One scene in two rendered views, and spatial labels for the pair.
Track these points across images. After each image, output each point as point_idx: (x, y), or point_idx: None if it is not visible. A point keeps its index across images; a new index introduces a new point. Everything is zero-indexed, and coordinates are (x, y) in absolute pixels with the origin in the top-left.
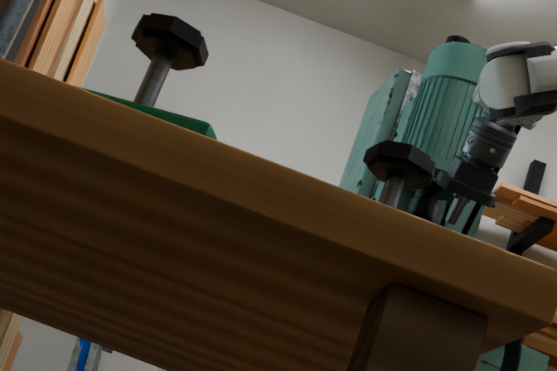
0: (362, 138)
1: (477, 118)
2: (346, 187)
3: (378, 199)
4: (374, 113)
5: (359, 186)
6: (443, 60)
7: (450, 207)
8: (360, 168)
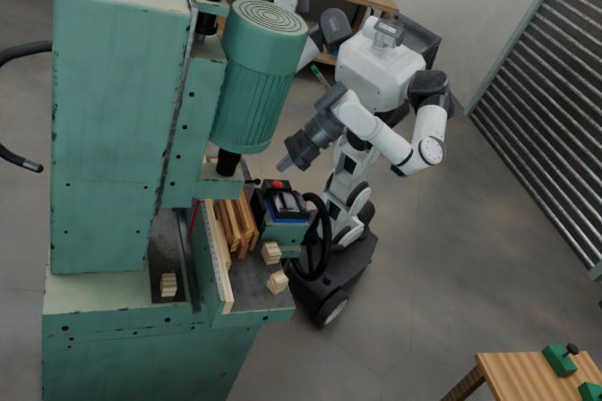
0: (111, 83)
1: (339, 129)
2: (107, 141)
3: (191, 158)
4: (133, 56)
5: (165, 155)
6: (296, 57)
7: (283, 164)
8: (156, 136)
